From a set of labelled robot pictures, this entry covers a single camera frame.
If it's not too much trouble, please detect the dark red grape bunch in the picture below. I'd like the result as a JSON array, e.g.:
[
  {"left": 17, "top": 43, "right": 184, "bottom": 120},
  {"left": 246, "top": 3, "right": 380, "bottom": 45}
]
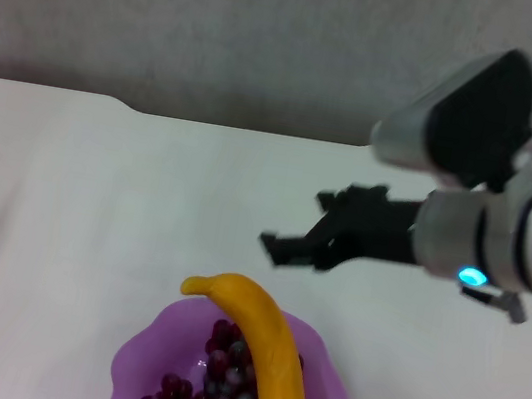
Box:
[{"left": 137, "top": 307, "right": 312, "bottom": 399}]

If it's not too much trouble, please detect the yellow banana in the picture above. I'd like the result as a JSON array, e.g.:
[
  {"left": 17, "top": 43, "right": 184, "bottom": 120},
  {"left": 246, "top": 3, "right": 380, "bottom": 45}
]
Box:
[{"left": 162, "top": 264, "right": 333, "bottom": 399}]

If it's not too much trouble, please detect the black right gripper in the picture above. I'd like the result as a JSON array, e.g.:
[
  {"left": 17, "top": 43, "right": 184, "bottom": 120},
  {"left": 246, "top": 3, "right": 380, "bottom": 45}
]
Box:
[{"left": 255, "top": 167, "right": 430, "bottom": 291}]

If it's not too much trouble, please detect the purple scalloped plastic plate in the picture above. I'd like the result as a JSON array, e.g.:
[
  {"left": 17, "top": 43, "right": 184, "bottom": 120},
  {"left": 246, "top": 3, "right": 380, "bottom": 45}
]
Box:
[{"left": 105, "top": 285, "right": 364, "bottom": 399}]

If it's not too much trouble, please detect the silver right arm cable plug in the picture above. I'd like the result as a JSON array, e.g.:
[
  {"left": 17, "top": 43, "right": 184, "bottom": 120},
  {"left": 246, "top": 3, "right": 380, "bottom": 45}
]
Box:
[{"left": 454, "top": 282, "right": 532, "bottom": 327}]

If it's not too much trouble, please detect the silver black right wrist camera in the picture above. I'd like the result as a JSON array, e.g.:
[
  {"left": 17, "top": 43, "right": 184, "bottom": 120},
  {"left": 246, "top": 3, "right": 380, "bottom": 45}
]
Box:
[{"left": 364, "top": 29, "right": 532, "bottom": 200}]

